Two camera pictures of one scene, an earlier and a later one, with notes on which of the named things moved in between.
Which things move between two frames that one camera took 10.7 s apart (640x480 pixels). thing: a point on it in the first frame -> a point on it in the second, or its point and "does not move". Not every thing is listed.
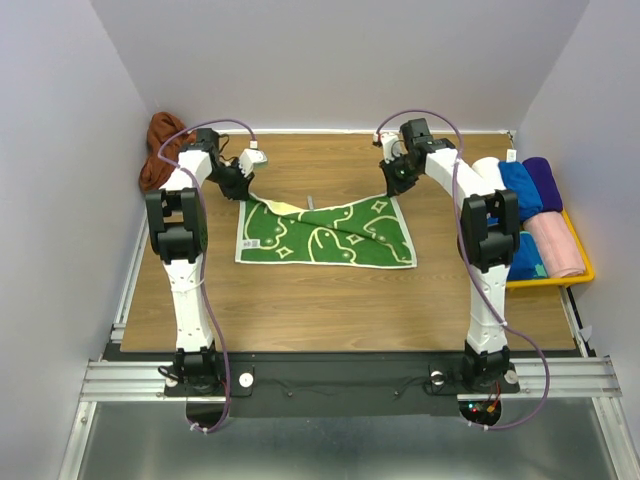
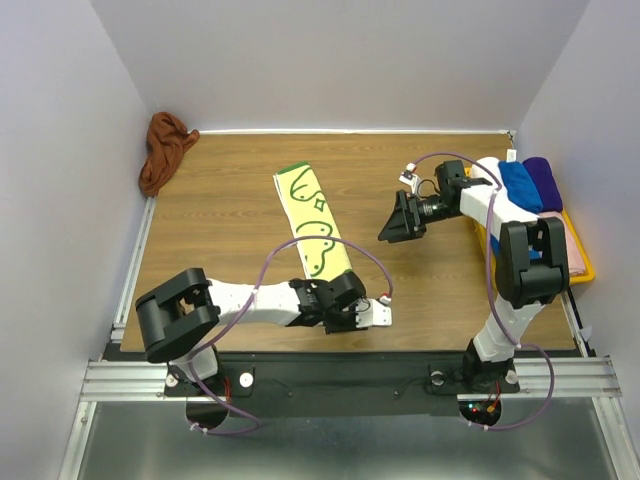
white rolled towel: x=487 y=168 does not move
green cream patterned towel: x=372 y=233 -> x=309 y=216
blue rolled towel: x=517 y=178 does not move
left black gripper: x=240 y=190 -> x=350 y=325
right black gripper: x=395 y=186 -> x=400 y=223
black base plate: x=339 y=383 does not move
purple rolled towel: x=542 y=172 does not move
